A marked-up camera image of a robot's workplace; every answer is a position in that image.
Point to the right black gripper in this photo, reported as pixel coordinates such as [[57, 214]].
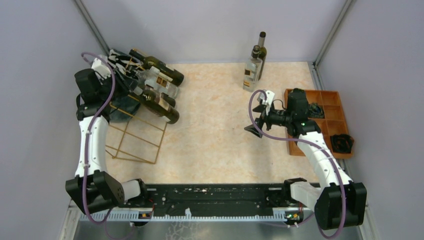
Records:
[[264, 116]]

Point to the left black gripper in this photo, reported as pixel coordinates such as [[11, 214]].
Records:
[[126, 84]]

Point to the clear glass liquor bottle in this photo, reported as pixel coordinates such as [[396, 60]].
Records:
[[158, 81]]

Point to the olive green wine bottle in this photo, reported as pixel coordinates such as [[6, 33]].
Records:
[[152, 100]]

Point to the dark green wine bottle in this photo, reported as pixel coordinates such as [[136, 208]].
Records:
[[175, 77]]

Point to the clear tall glass bottle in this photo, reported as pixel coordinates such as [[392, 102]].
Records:
[[252, 69]]

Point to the green bottle grey capsule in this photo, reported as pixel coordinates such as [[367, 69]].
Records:
[[262, 52]]

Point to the dark labelled wine bottle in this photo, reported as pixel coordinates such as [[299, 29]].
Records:
[[171, 101]]

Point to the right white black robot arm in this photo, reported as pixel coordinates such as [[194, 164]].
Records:
[[339, 201]]

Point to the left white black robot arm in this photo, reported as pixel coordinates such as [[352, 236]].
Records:
[[93, 189]]

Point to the grey green fluffy cloth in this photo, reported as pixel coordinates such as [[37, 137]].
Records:
[[124, 109]]

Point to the zebra pattern cloth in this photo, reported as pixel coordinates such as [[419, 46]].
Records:
[[118, 57]]

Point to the dark rosette back compartment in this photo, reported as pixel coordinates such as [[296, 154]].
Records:
[[298, 90]]

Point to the dark green rosette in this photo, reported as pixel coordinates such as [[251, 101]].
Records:
[[316, 111]]

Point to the orange compartment tray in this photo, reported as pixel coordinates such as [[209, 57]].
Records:
[[334, 122]]

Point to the black rosette front compartment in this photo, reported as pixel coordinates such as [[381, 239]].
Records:
[[342, 143]]

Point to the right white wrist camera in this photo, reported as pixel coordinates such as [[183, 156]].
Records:
[[266, 98]]

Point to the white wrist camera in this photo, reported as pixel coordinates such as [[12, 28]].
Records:
[[101, 70], [266, 98]]

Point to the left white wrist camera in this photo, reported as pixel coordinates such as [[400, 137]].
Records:
[[101, 70]]

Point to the gold wire wine rack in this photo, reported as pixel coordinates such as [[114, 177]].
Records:
[[141, 137]]

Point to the grey slotted cable duct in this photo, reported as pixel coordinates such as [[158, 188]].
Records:
[[140, 216]]

